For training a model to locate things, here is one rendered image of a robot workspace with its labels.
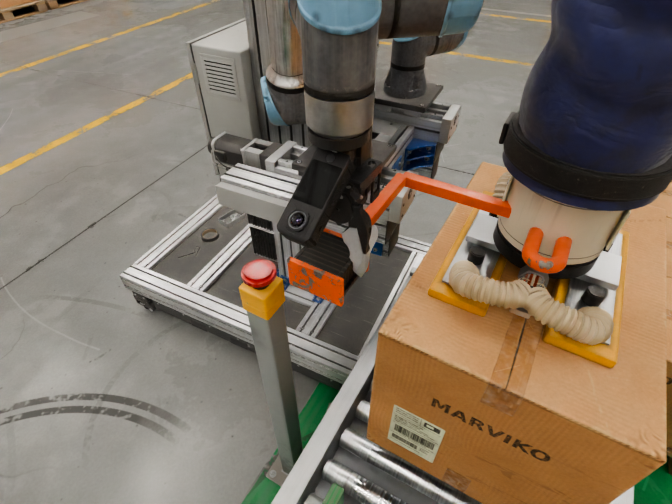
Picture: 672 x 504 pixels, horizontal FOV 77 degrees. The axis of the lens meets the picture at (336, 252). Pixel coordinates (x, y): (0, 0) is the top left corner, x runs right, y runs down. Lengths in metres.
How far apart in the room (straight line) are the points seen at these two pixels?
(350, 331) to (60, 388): 1.25
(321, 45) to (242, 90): 1.00
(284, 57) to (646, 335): 0.85
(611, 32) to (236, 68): 1.05
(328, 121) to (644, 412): 0.57
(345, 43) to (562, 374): 0.54
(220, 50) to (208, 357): 1.27
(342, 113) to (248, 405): 1.55
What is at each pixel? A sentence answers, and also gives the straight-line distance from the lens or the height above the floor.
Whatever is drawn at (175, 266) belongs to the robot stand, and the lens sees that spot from 2.16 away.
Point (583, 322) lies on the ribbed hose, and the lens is 0.67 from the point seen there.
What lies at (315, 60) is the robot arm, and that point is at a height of 1.49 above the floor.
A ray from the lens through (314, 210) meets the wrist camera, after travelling 0.46.
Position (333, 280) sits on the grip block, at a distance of 0.54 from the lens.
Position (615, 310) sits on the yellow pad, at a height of 1.10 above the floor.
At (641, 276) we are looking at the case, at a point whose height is 1.09.
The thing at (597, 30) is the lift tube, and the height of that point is 1.50.
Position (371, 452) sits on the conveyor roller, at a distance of 1.17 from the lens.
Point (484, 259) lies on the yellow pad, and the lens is 0.80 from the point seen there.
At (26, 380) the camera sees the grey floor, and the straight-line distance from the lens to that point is 2.31.
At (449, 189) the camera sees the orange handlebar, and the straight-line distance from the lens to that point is 0.75.
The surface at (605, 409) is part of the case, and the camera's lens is 0.71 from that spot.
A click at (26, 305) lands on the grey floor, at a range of 2.63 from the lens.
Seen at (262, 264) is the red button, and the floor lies 1.04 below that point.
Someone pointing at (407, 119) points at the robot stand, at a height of 0.97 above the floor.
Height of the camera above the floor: 1.63
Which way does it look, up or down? 43 degrees down
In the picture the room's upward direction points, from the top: straight up
